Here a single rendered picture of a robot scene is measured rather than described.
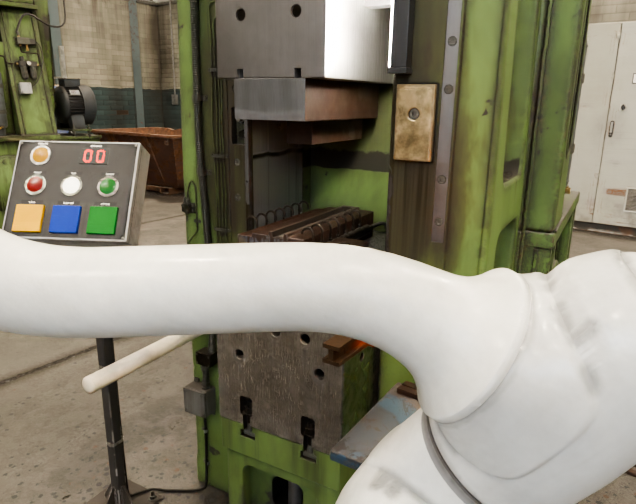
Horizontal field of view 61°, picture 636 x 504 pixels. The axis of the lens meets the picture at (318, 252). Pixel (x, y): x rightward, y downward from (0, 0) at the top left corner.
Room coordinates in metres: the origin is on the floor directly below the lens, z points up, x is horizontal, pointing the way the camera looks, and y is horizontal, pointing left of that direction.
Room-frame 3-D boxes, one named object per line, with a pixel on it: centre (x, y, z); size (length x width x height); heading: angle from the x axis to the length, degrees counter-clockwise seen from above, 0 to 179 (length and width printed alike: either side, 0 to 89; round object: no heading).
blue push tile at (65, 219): (1.39, 0.66, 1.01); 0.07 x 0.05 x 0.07; 86
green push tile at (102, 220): (1.38, 0.56, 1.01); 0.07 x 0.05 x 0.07; 86
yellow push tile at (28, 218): (1.40, 0.76, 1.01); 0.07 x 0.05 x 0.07; 86
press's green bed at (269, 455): (1.48, -0.03, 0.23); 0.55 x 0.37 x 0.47; 151
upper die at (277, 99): (1.50, 0.02, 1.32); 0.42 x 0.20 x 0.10; 151
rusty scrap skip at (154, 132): (8.14, 2.31, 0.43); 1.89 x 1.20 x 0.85; 54
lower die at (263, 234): (1.50, 0.02, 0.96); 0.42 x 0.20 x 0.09; 151
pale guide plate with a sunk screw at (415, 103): (1.28, -0.22, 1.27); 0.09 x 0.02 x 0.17; 61
